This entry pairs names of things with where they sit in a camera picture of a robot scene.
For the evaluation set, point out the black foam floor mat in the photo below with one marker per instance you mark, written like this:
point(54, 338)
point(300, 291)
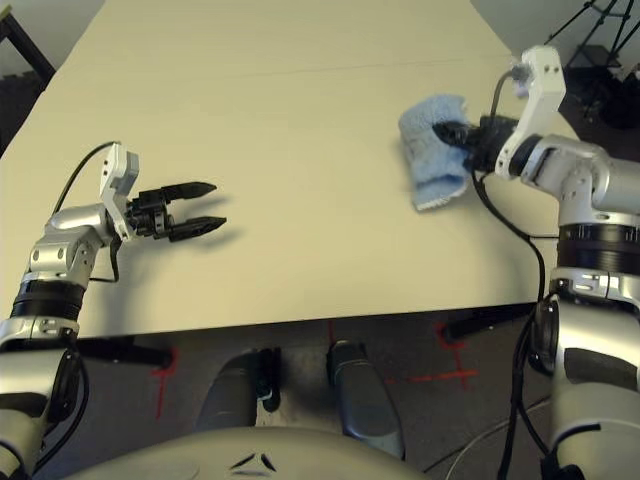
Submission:
point(620, 107)
point(20, 110)

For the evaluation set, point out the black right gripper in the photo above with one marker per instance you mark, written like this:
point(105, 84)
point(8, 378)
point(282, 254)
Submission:
point(487, 142)

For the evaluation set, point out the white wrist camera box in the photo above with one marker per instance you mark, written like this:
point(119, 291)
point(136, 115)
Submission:
point(120, 165)
point(545, 85)

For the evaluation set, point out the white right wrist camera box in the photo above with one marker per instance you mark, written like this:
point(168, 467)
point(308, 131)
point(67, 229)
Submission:
point(545, 85)

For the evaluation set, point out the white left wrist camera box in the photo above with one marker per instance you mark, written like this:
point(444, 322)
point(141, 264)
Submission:
point(120, 165)

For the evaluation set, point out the blue terry cloth rag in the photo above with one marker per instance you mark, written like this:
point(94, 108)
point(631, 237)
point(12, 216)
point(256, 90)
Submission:
point(430, 165)

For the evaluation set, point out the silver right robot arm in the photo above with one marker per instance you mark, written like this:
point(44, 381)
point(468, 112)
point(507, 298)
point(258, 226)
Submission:
point(600, 175)

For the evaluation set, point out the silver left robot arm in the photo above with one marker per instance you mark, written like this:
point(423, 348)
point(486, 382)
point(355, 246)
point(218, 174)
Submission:
point(65, 225)

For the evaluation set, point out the black table foot bar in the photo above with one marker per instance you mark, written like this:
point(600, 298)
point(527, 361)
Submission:
point(490, 322)
point(125, 354)

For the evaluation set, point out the side table with black frame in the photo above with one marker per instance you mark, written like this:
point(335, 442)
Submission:
point(25, 45)

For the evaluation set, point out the grey robot right leg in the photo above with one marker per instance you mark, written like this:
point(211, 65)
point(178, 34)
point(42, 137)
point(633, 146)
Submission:
point(365, 395)

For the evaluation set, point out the black tripod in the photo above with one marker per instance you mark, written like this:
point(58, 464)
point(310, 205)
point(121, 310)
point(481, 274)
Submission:
point(595, 55)

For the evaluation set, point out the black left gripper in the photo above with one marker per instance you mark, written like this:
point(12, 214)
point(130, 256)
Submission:
point(150, 215)

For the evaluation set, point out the grey robot torso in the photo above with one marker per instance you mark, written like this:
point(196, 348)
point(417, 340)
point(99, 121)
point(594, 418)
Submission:
point(250, 460)

